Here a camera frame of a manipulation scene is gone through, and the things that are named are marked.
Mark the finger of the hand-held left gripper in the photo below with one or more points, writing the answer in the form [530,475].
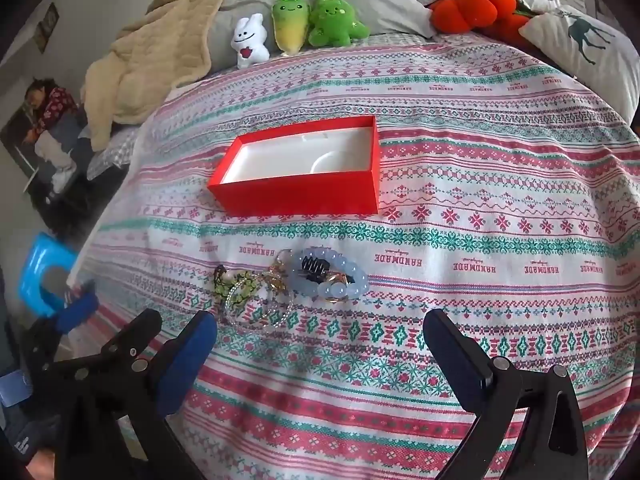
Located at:
[77,307]
[132,332]

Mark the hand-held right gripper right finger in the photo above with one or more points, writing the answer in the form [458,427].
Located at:
[450,360]

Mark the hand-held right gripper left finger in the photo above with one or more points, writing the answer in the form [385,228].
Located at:
[192,360]

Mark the gold cage pendant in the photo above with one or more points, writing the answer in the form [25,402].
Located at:
[277,270]

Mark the black hair claw clip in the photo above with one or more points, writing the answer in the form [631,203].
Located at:
[312,266]

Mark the red cardboard box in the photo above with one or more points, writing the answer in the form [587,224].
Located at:
[300,160]

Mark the person's left hand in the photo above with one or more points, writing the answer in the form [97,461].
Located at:
[25,437]

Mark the blue plastic stool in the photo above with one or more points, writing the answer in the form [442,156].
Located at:
[37,265]

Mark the patterned knit bedspread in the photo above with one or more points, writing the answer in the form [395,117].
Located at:
[475,240]

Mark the grey checked bed sheet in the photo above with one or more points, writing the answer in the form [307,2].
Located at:
[112,152]

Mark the leaning printed poster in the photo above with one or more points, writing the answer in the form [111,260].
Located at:
[50,130]

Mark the beige quilted blanket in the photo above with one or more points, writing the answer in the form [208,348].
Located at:
[150,55]

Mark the white rabbit plush toy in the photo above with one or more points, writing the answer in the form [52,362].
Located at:
[249,42]

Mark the white deer print pillow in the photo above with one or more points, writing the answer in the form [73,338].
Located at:
[585,45]

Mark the green yellow radish plush toy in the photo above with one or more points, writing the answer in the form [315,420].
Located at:
[289,22]

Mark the orange carrot plush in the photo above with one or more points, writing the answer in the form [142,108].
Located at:
[475,7]

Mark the green tree plush toy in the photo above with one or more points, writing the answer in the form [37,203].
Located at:
[334,17]

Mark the small wall poster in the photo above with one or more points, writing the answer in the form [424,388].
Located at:
[47,25]

